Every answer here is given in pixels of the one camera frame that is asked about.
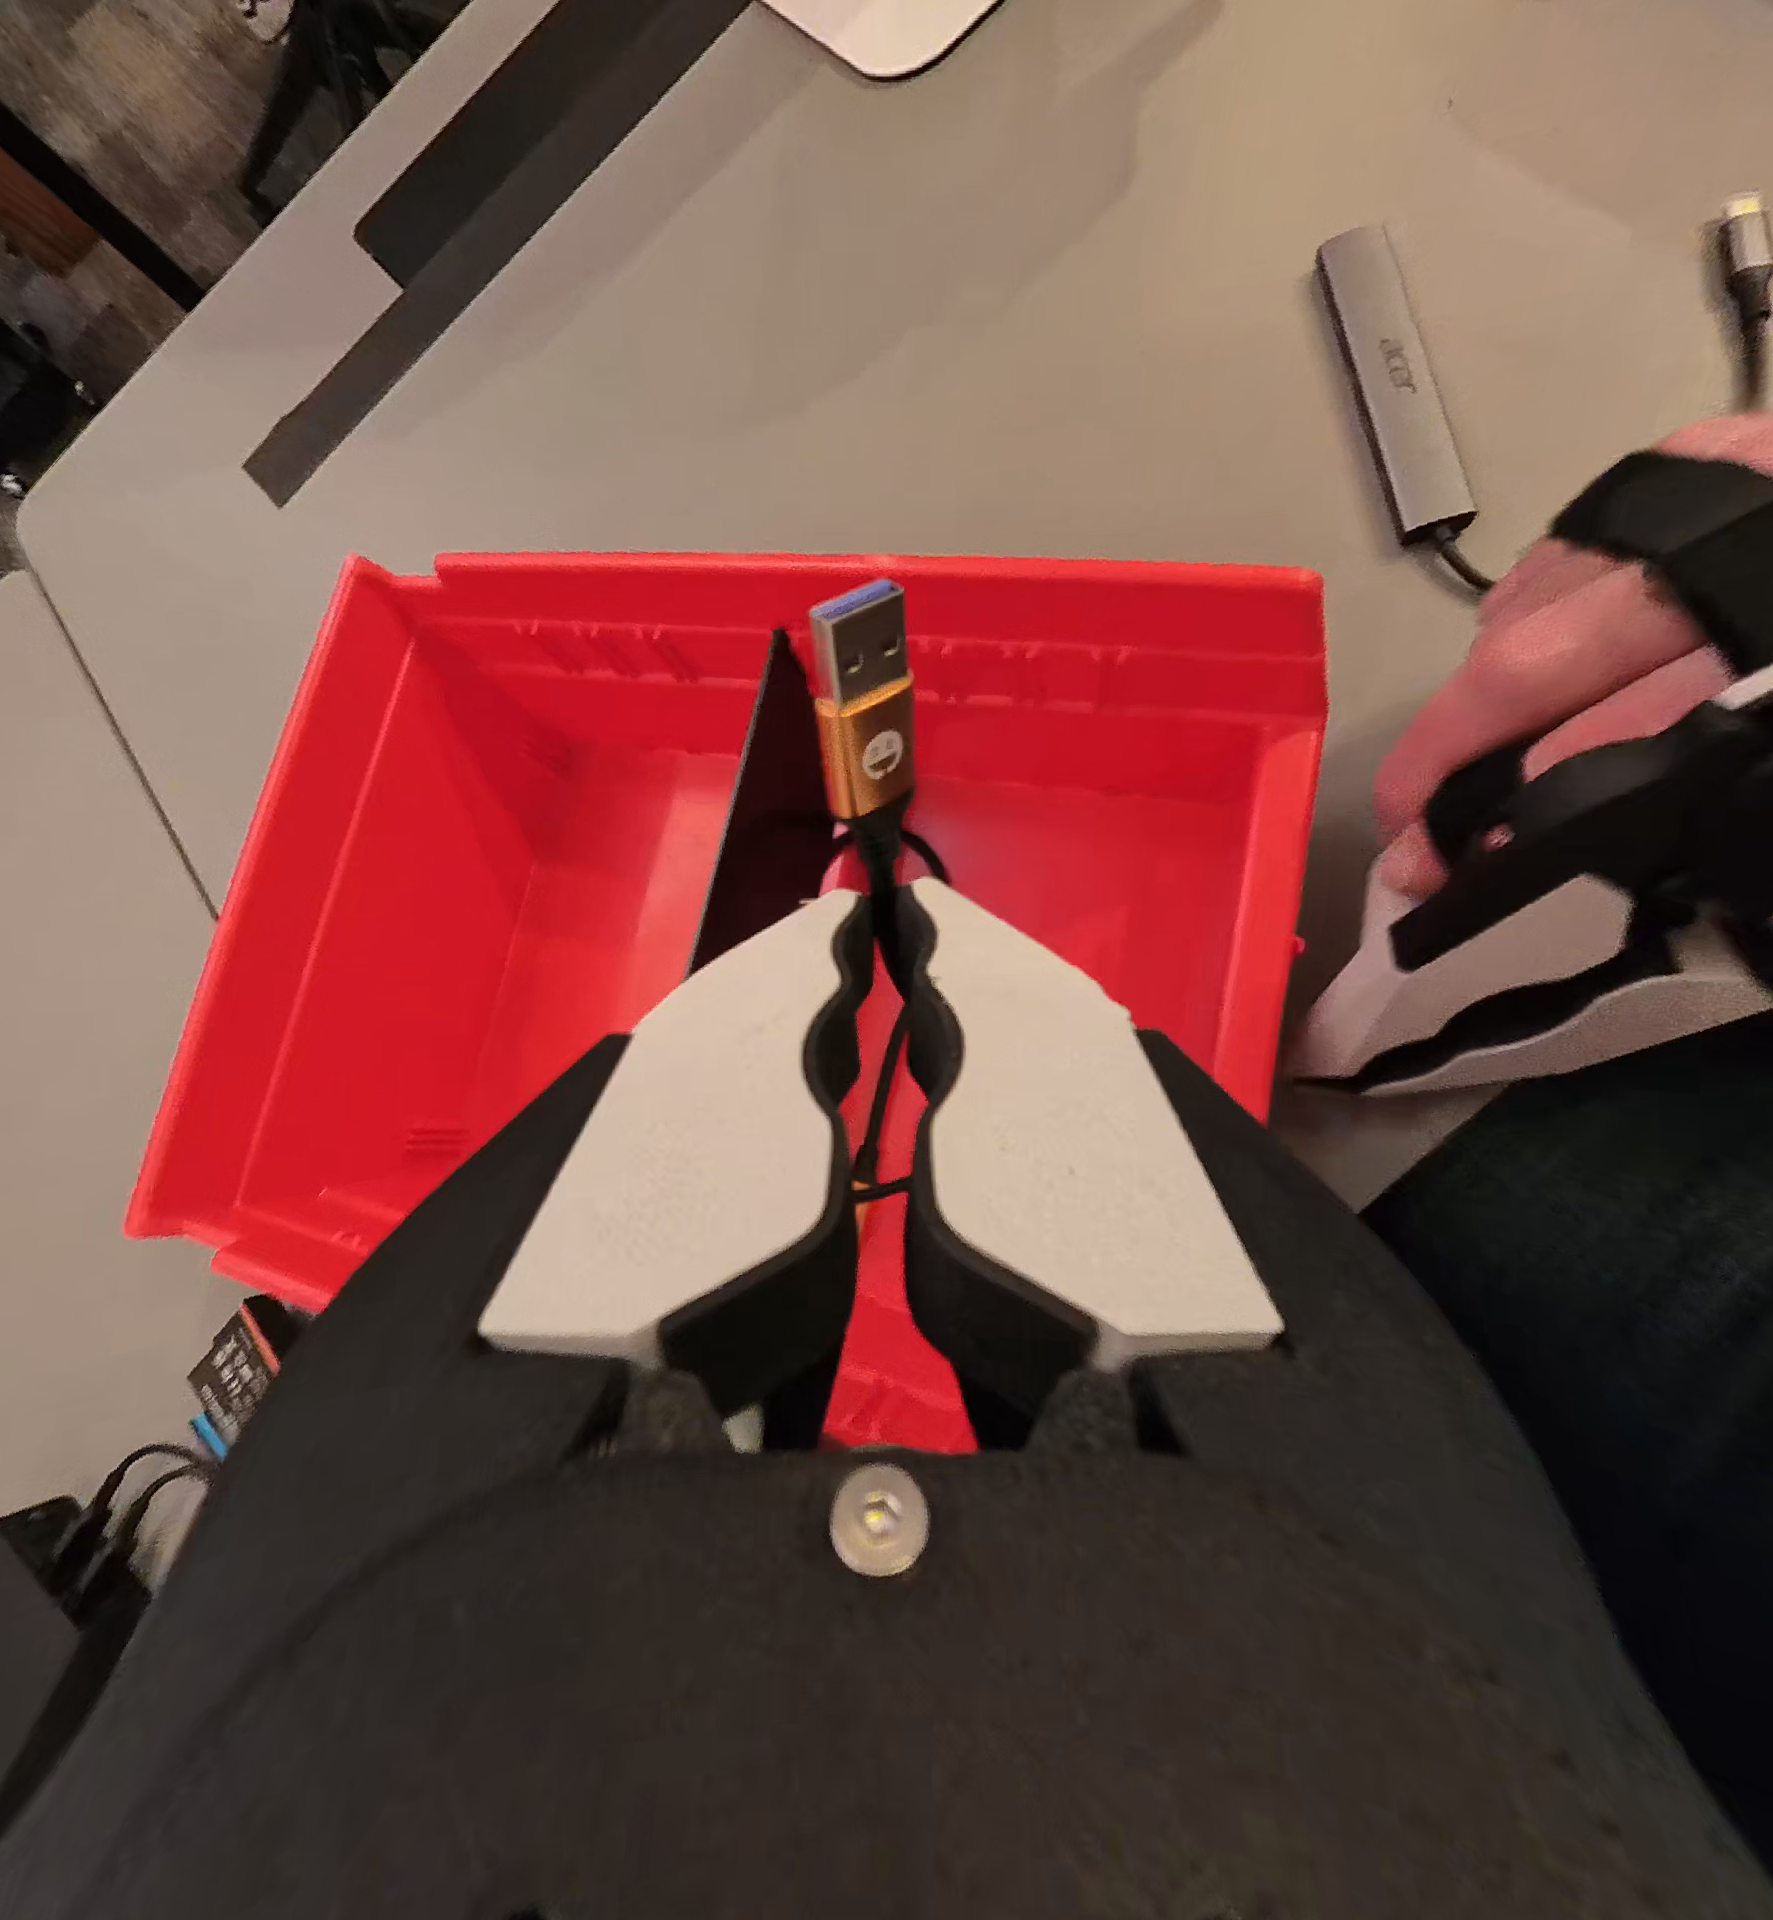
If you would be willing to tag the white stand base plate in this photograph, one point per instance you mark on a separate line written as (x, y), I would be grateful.
(886, 30)

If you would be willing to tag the black battery orange edge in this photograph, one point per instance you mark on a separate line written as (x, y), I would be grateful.
(233, 1358)

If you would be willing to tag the person's right hand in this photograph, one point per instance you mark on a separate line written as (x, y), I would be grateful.
(1575, 645)

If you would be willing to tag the red plastic bin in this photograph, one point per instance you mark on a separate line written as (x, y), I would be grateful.
(376, 900)

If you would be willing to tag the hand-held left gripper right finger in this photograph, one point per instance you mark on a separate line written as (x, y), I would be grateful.
(1095, 1184)

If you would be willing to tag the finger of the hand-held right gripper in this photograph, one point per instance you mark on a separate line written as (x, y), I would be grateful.
(1682, 997)
(1501, 969)

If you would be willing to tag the black battery charger case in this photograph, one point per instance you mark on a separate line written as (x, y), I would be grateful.
(16, 1620)

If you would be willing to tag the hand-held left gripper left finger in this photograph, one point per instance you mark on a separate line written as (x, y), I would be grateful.
(676, 1184)

